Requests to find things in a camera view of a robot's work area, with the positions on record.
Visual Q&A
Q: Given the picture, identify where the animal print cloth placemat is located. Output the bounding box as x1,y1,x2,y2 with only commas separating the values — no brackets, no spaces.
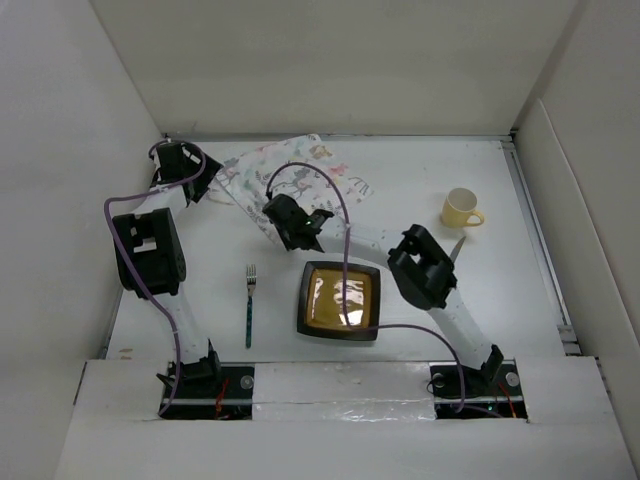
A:
207,134,373,243

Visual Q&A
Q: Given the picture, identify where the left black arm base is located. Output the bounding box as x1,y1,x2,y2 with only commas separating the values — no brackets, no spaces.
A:
156,345,255,421

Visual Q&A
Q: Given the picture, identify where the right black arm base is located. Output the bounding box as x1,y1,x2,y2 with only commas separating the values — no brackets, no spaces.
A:
426,359,528,420

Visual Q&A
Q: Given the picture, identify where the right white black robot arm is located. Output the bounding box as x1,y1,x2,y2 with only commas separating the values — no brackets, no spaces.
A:
263,193,503,394

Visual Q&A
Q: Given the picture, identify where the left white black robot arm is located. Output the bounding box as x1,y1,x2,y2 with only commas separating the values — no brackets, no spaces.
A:
104,140,223,397

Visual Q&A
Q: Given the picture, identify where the square black yellow plate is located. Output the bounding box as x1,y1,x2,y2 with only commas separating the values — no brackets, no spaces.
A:
296,261,381,342

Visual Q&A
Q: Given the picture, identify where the yellow ceramic mug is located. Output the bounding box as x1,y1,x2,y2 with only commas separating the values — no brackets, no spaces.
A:
440,187,485,228

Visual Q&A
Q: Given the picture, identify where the fork with teal handle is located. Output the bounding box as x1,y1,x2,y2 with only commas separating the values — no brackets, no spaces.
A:
245,264,257,349

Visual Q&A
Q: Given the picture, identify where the knife with blue handle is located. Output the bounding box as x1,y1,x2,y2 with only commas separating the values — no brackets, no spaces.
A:
449,236,466,263

